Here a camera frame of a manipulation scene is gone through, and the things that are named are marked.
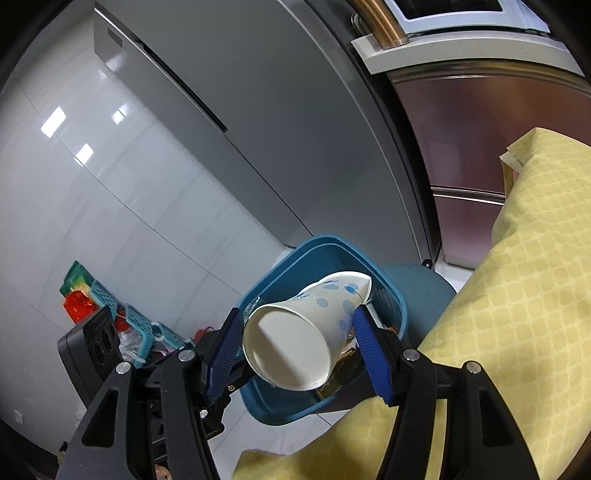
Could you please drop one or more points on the teal plastic basket rack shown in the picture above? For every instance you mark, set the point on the teal plastic basket rack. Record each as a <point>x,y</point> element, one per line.
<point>138,323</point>

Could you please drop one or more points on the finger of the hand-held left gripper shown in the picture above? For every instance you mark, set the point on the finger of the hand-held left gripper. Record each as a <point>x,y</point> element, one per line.
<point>214,415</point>

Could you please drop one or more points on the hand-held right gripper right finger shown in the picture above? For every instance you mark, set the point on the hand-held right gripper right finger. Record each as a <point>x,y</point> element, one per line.
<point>369,355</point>

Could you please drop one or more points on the grey refrigerator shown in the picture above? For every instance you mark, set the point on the grey refrigerator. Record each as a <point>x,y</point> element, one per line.
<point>277,115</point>

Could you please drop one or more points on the copper travel tumbler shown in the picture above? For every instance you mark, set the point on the copper travel tumbler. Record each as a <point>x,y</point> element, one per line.
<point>383,23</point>

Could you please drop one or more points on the teal plastic stool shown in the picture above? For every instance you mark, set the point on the teal plastic stool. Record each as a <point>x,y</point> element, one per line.
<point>425,295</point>

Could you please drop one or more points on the blue plastic bin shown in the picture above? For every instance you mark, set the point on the blue plastic bin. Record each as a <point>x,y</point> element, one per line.
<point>318,251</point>

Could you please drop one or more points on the yellow checked tablecloth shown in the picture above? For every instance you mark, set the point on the yellow checked tablecloth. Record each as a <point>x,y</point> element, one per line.
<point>531,277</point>

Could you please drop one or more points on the white kitchen countertop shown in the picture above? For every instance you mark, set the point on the white kitchen countertop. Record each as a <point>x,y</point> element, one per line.
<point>461,50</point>

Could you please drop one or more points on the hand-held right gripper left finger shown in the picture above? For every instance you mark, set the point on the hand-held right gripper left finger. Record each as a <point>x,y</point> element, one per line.
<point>226,350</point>

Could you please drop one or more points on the dotted white paper cup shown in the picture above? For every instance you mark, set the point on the dotted white paper cup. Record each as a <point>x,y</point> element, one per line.
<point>286,346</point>

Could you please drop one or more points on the maroon lower cabinets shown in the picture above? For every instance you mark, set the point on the maroon lower cabinets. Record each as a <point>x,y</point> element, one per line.
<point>461,129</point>

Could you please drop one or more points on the gold foil wrapper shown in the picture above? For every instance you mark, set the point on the gold foil wrapper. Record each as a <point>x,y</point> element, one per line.
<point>344,369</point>

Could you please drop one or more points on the colourful snack bags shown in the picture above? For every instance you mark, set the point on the colourful snack bags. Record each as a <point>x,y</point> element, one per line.
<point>76,295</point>

